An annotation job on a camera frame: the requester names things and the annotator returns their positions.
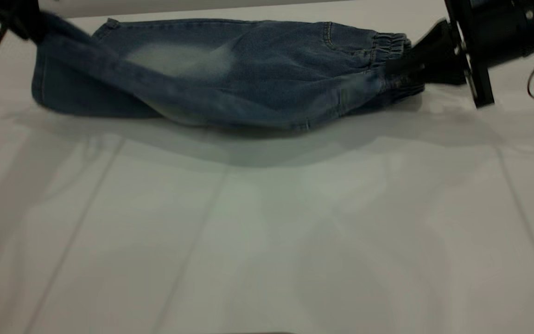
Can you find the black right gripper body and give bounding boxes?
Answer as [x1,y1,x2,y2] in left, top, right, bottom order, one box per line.
[443,0,534,109]

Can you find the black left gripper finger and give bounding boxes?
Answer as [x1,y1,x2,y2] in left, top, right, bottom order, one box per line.
[0,0,49,43]

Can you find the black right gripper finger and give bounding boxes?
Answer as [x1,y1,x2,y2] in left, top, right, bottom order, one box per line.
[421,69,468,87]
[384,19,463,77]

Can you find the blue denim jeans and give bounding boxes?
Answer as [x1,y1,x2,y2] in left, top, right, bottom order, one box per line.
[32,12,426,132]

